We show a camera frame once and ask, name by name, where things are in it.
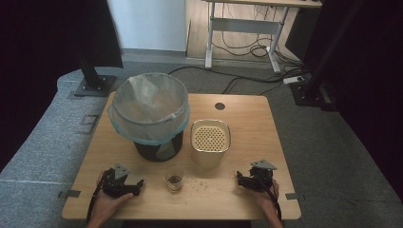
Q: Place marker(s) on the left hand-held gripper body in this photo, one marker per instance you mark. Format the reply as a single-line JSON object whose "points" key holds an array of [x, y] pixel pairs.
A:
{"points": [[111, 185]]}

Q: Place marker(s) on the grey tape strip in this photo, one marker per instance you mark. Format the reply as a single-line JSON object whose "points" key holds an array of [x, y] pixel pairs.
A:
{"points": [[294, 196], [70, 193]]}

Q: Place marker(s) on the person's left hand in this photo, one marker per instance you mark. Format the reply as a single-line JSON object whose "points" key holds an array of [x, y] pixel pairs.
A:
{"points": [[106, 205]]}

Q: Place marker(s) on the dark curtain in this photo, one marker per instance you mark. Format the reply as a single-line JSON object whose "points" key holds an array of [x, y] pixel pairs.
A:
{"points": [[370, 79], [47, 47]]}

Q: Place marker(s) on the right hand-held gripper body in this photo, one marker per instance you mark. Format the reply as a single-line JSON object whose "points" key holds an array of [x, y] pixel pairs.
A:
{"points": [[261, 179]]}

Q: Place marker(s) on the translucent plastic bin bag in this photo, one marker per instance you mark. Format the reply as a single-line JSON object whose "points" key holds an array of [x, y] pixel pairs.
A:
{"points": [[149, 107]]}

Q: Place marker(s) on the scattered tea crumbs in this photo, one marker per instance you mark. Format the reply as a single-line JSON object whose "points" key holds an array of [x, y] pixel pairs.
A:
{"points": [[199, 183]]}

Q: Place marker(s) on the clear glass cup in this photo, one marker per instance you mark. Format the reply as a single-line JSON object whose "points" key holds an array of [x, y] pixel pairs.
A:
{"points": [[173, 180]]}

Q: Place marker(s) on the white power strip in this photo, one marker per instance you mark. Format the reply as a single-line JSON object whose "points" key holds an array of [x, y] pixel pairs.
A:
{"points": [[293, 79]]}

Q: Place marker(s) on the wet tea leaves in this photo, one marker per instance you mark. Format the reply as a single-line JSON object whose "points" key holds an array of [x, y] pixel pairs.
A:
{"points": [[174, 180]]}

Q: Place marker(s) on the black trash bin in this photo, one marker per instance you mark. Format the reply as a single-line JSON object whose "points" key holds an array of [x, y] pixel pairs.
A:
{"points": [[158, 152]]}

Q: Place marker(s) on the person's right hand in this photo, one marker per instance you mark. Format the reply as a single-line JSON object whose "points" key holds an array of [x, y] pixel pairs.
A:
{"points": [[267, 201]]}

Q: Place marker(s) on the cream container with perforated strainer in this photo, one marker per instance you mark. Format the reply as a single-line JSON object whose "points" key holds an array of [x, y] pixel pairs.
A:
{"points": [[209, 139]]}

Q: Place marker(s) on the black metal stand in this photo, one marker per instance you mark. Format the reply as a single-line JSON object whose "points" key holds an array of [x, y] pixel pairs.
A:
{"points": [[312, 91], [93, 84]]}

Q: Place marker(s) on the round dark table grommet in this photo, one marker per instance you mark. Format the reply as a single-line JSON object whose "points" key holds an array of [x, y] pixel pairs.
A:
{"points": [[220, 106]]}

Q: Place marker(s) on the white desk frame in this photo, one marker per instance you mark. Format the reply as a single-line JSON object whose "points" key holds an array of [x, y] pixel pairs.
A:
{"points": [[244, 27]]}

